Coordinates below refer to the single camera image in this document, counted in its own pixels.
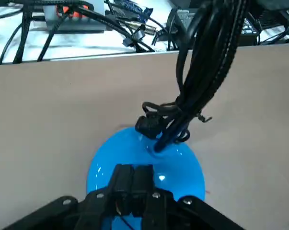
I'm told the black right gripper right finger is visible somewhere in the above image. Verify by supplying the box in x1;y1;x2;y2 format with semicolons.
132;164;246;230

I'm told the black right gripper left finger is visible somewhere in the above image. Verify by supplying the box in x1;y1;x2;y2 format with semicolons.
2;163;135;230

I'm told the blue gooseneck desk lamp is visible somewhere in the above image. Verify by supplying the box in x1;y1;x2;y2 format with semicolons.
86;0;253;230

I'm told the grey device with red lights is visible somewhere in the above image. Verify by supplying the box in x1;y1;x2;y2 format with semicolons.
42;0;106;34

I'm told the black bundled lamp cord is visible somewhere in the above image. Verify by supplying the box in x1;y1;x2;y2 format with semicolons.
135;0;233;146

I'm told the black cable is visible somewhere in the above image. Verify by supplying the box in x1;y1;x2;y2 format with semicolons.
71;3;157;53

